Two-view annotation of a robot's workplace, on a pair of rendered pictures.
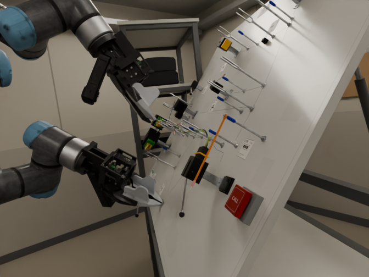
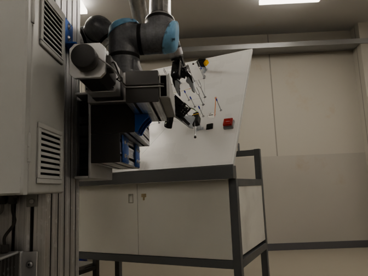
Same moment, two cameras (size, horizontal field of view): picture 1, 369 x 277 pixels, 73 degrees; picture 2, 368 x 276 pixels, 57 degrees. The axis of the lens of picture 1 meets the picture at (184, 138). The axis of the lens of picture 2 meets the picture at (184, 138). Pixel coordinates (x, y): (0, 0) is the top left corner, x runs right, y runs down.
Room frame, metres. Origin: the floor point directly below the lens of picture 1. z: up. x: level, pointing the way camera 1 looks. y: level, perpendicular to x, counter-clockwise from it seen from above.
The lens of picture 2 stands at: (-0.47, 1.53, 0.76)
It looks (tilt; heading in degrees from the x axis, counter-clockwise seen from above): 8 degrees up; 307
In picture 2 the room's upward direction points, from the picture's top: 2 degrees counter-clockwise
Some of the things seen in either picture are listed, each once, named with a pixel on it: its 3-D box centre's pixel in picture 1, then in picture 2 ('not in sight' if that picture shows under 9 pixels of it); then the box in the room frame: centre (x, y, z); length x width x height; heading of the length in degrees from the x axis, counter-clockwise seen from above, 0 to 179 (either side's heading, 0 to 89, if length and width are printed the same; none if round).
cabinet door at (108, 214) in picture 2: not in sight; (100, 218); (1.21, 0.18, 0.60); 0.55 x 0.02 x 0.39; 12
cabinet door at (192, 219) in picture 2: not in sight; (181, 218); (0.67, 0.07, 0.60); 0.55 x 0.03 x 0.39; 12
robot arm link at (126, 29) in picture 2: not in sight; (125, 39); (0.43, 0.68, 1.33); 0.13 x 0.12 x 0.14; 33
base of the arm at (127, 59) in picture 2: not in sight; (124, 69); (0.43, 0.69, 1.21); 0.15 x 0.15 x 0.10
